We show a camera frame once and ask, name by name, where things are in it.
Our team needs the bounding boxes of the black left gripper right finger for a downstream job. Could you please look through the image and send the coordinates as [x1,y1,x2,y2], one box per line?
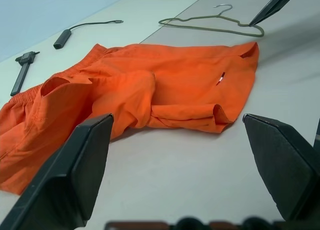
[242,112,320,223]

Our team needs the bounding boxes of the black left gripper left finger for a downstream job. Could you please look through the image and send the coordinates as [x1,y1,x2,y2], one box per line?
[0,113,115,230]

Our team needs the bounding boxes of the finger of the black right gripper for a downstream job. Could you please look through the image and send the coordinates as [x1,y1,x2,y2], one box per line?
[248,0,301,27]

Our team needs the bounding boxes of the olive green wire hanger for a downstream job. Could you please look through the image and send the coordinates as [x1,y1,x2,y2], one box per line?
[158,3,265,38]

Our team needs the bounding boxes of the orange shorts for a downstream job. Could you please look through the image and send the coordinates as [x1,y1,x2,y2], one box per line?
[0,41,261,196]

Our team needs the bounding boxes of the black USB hub with cable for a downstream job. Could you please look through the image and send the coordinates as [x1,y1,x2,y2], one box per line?
[53,19,124,50]

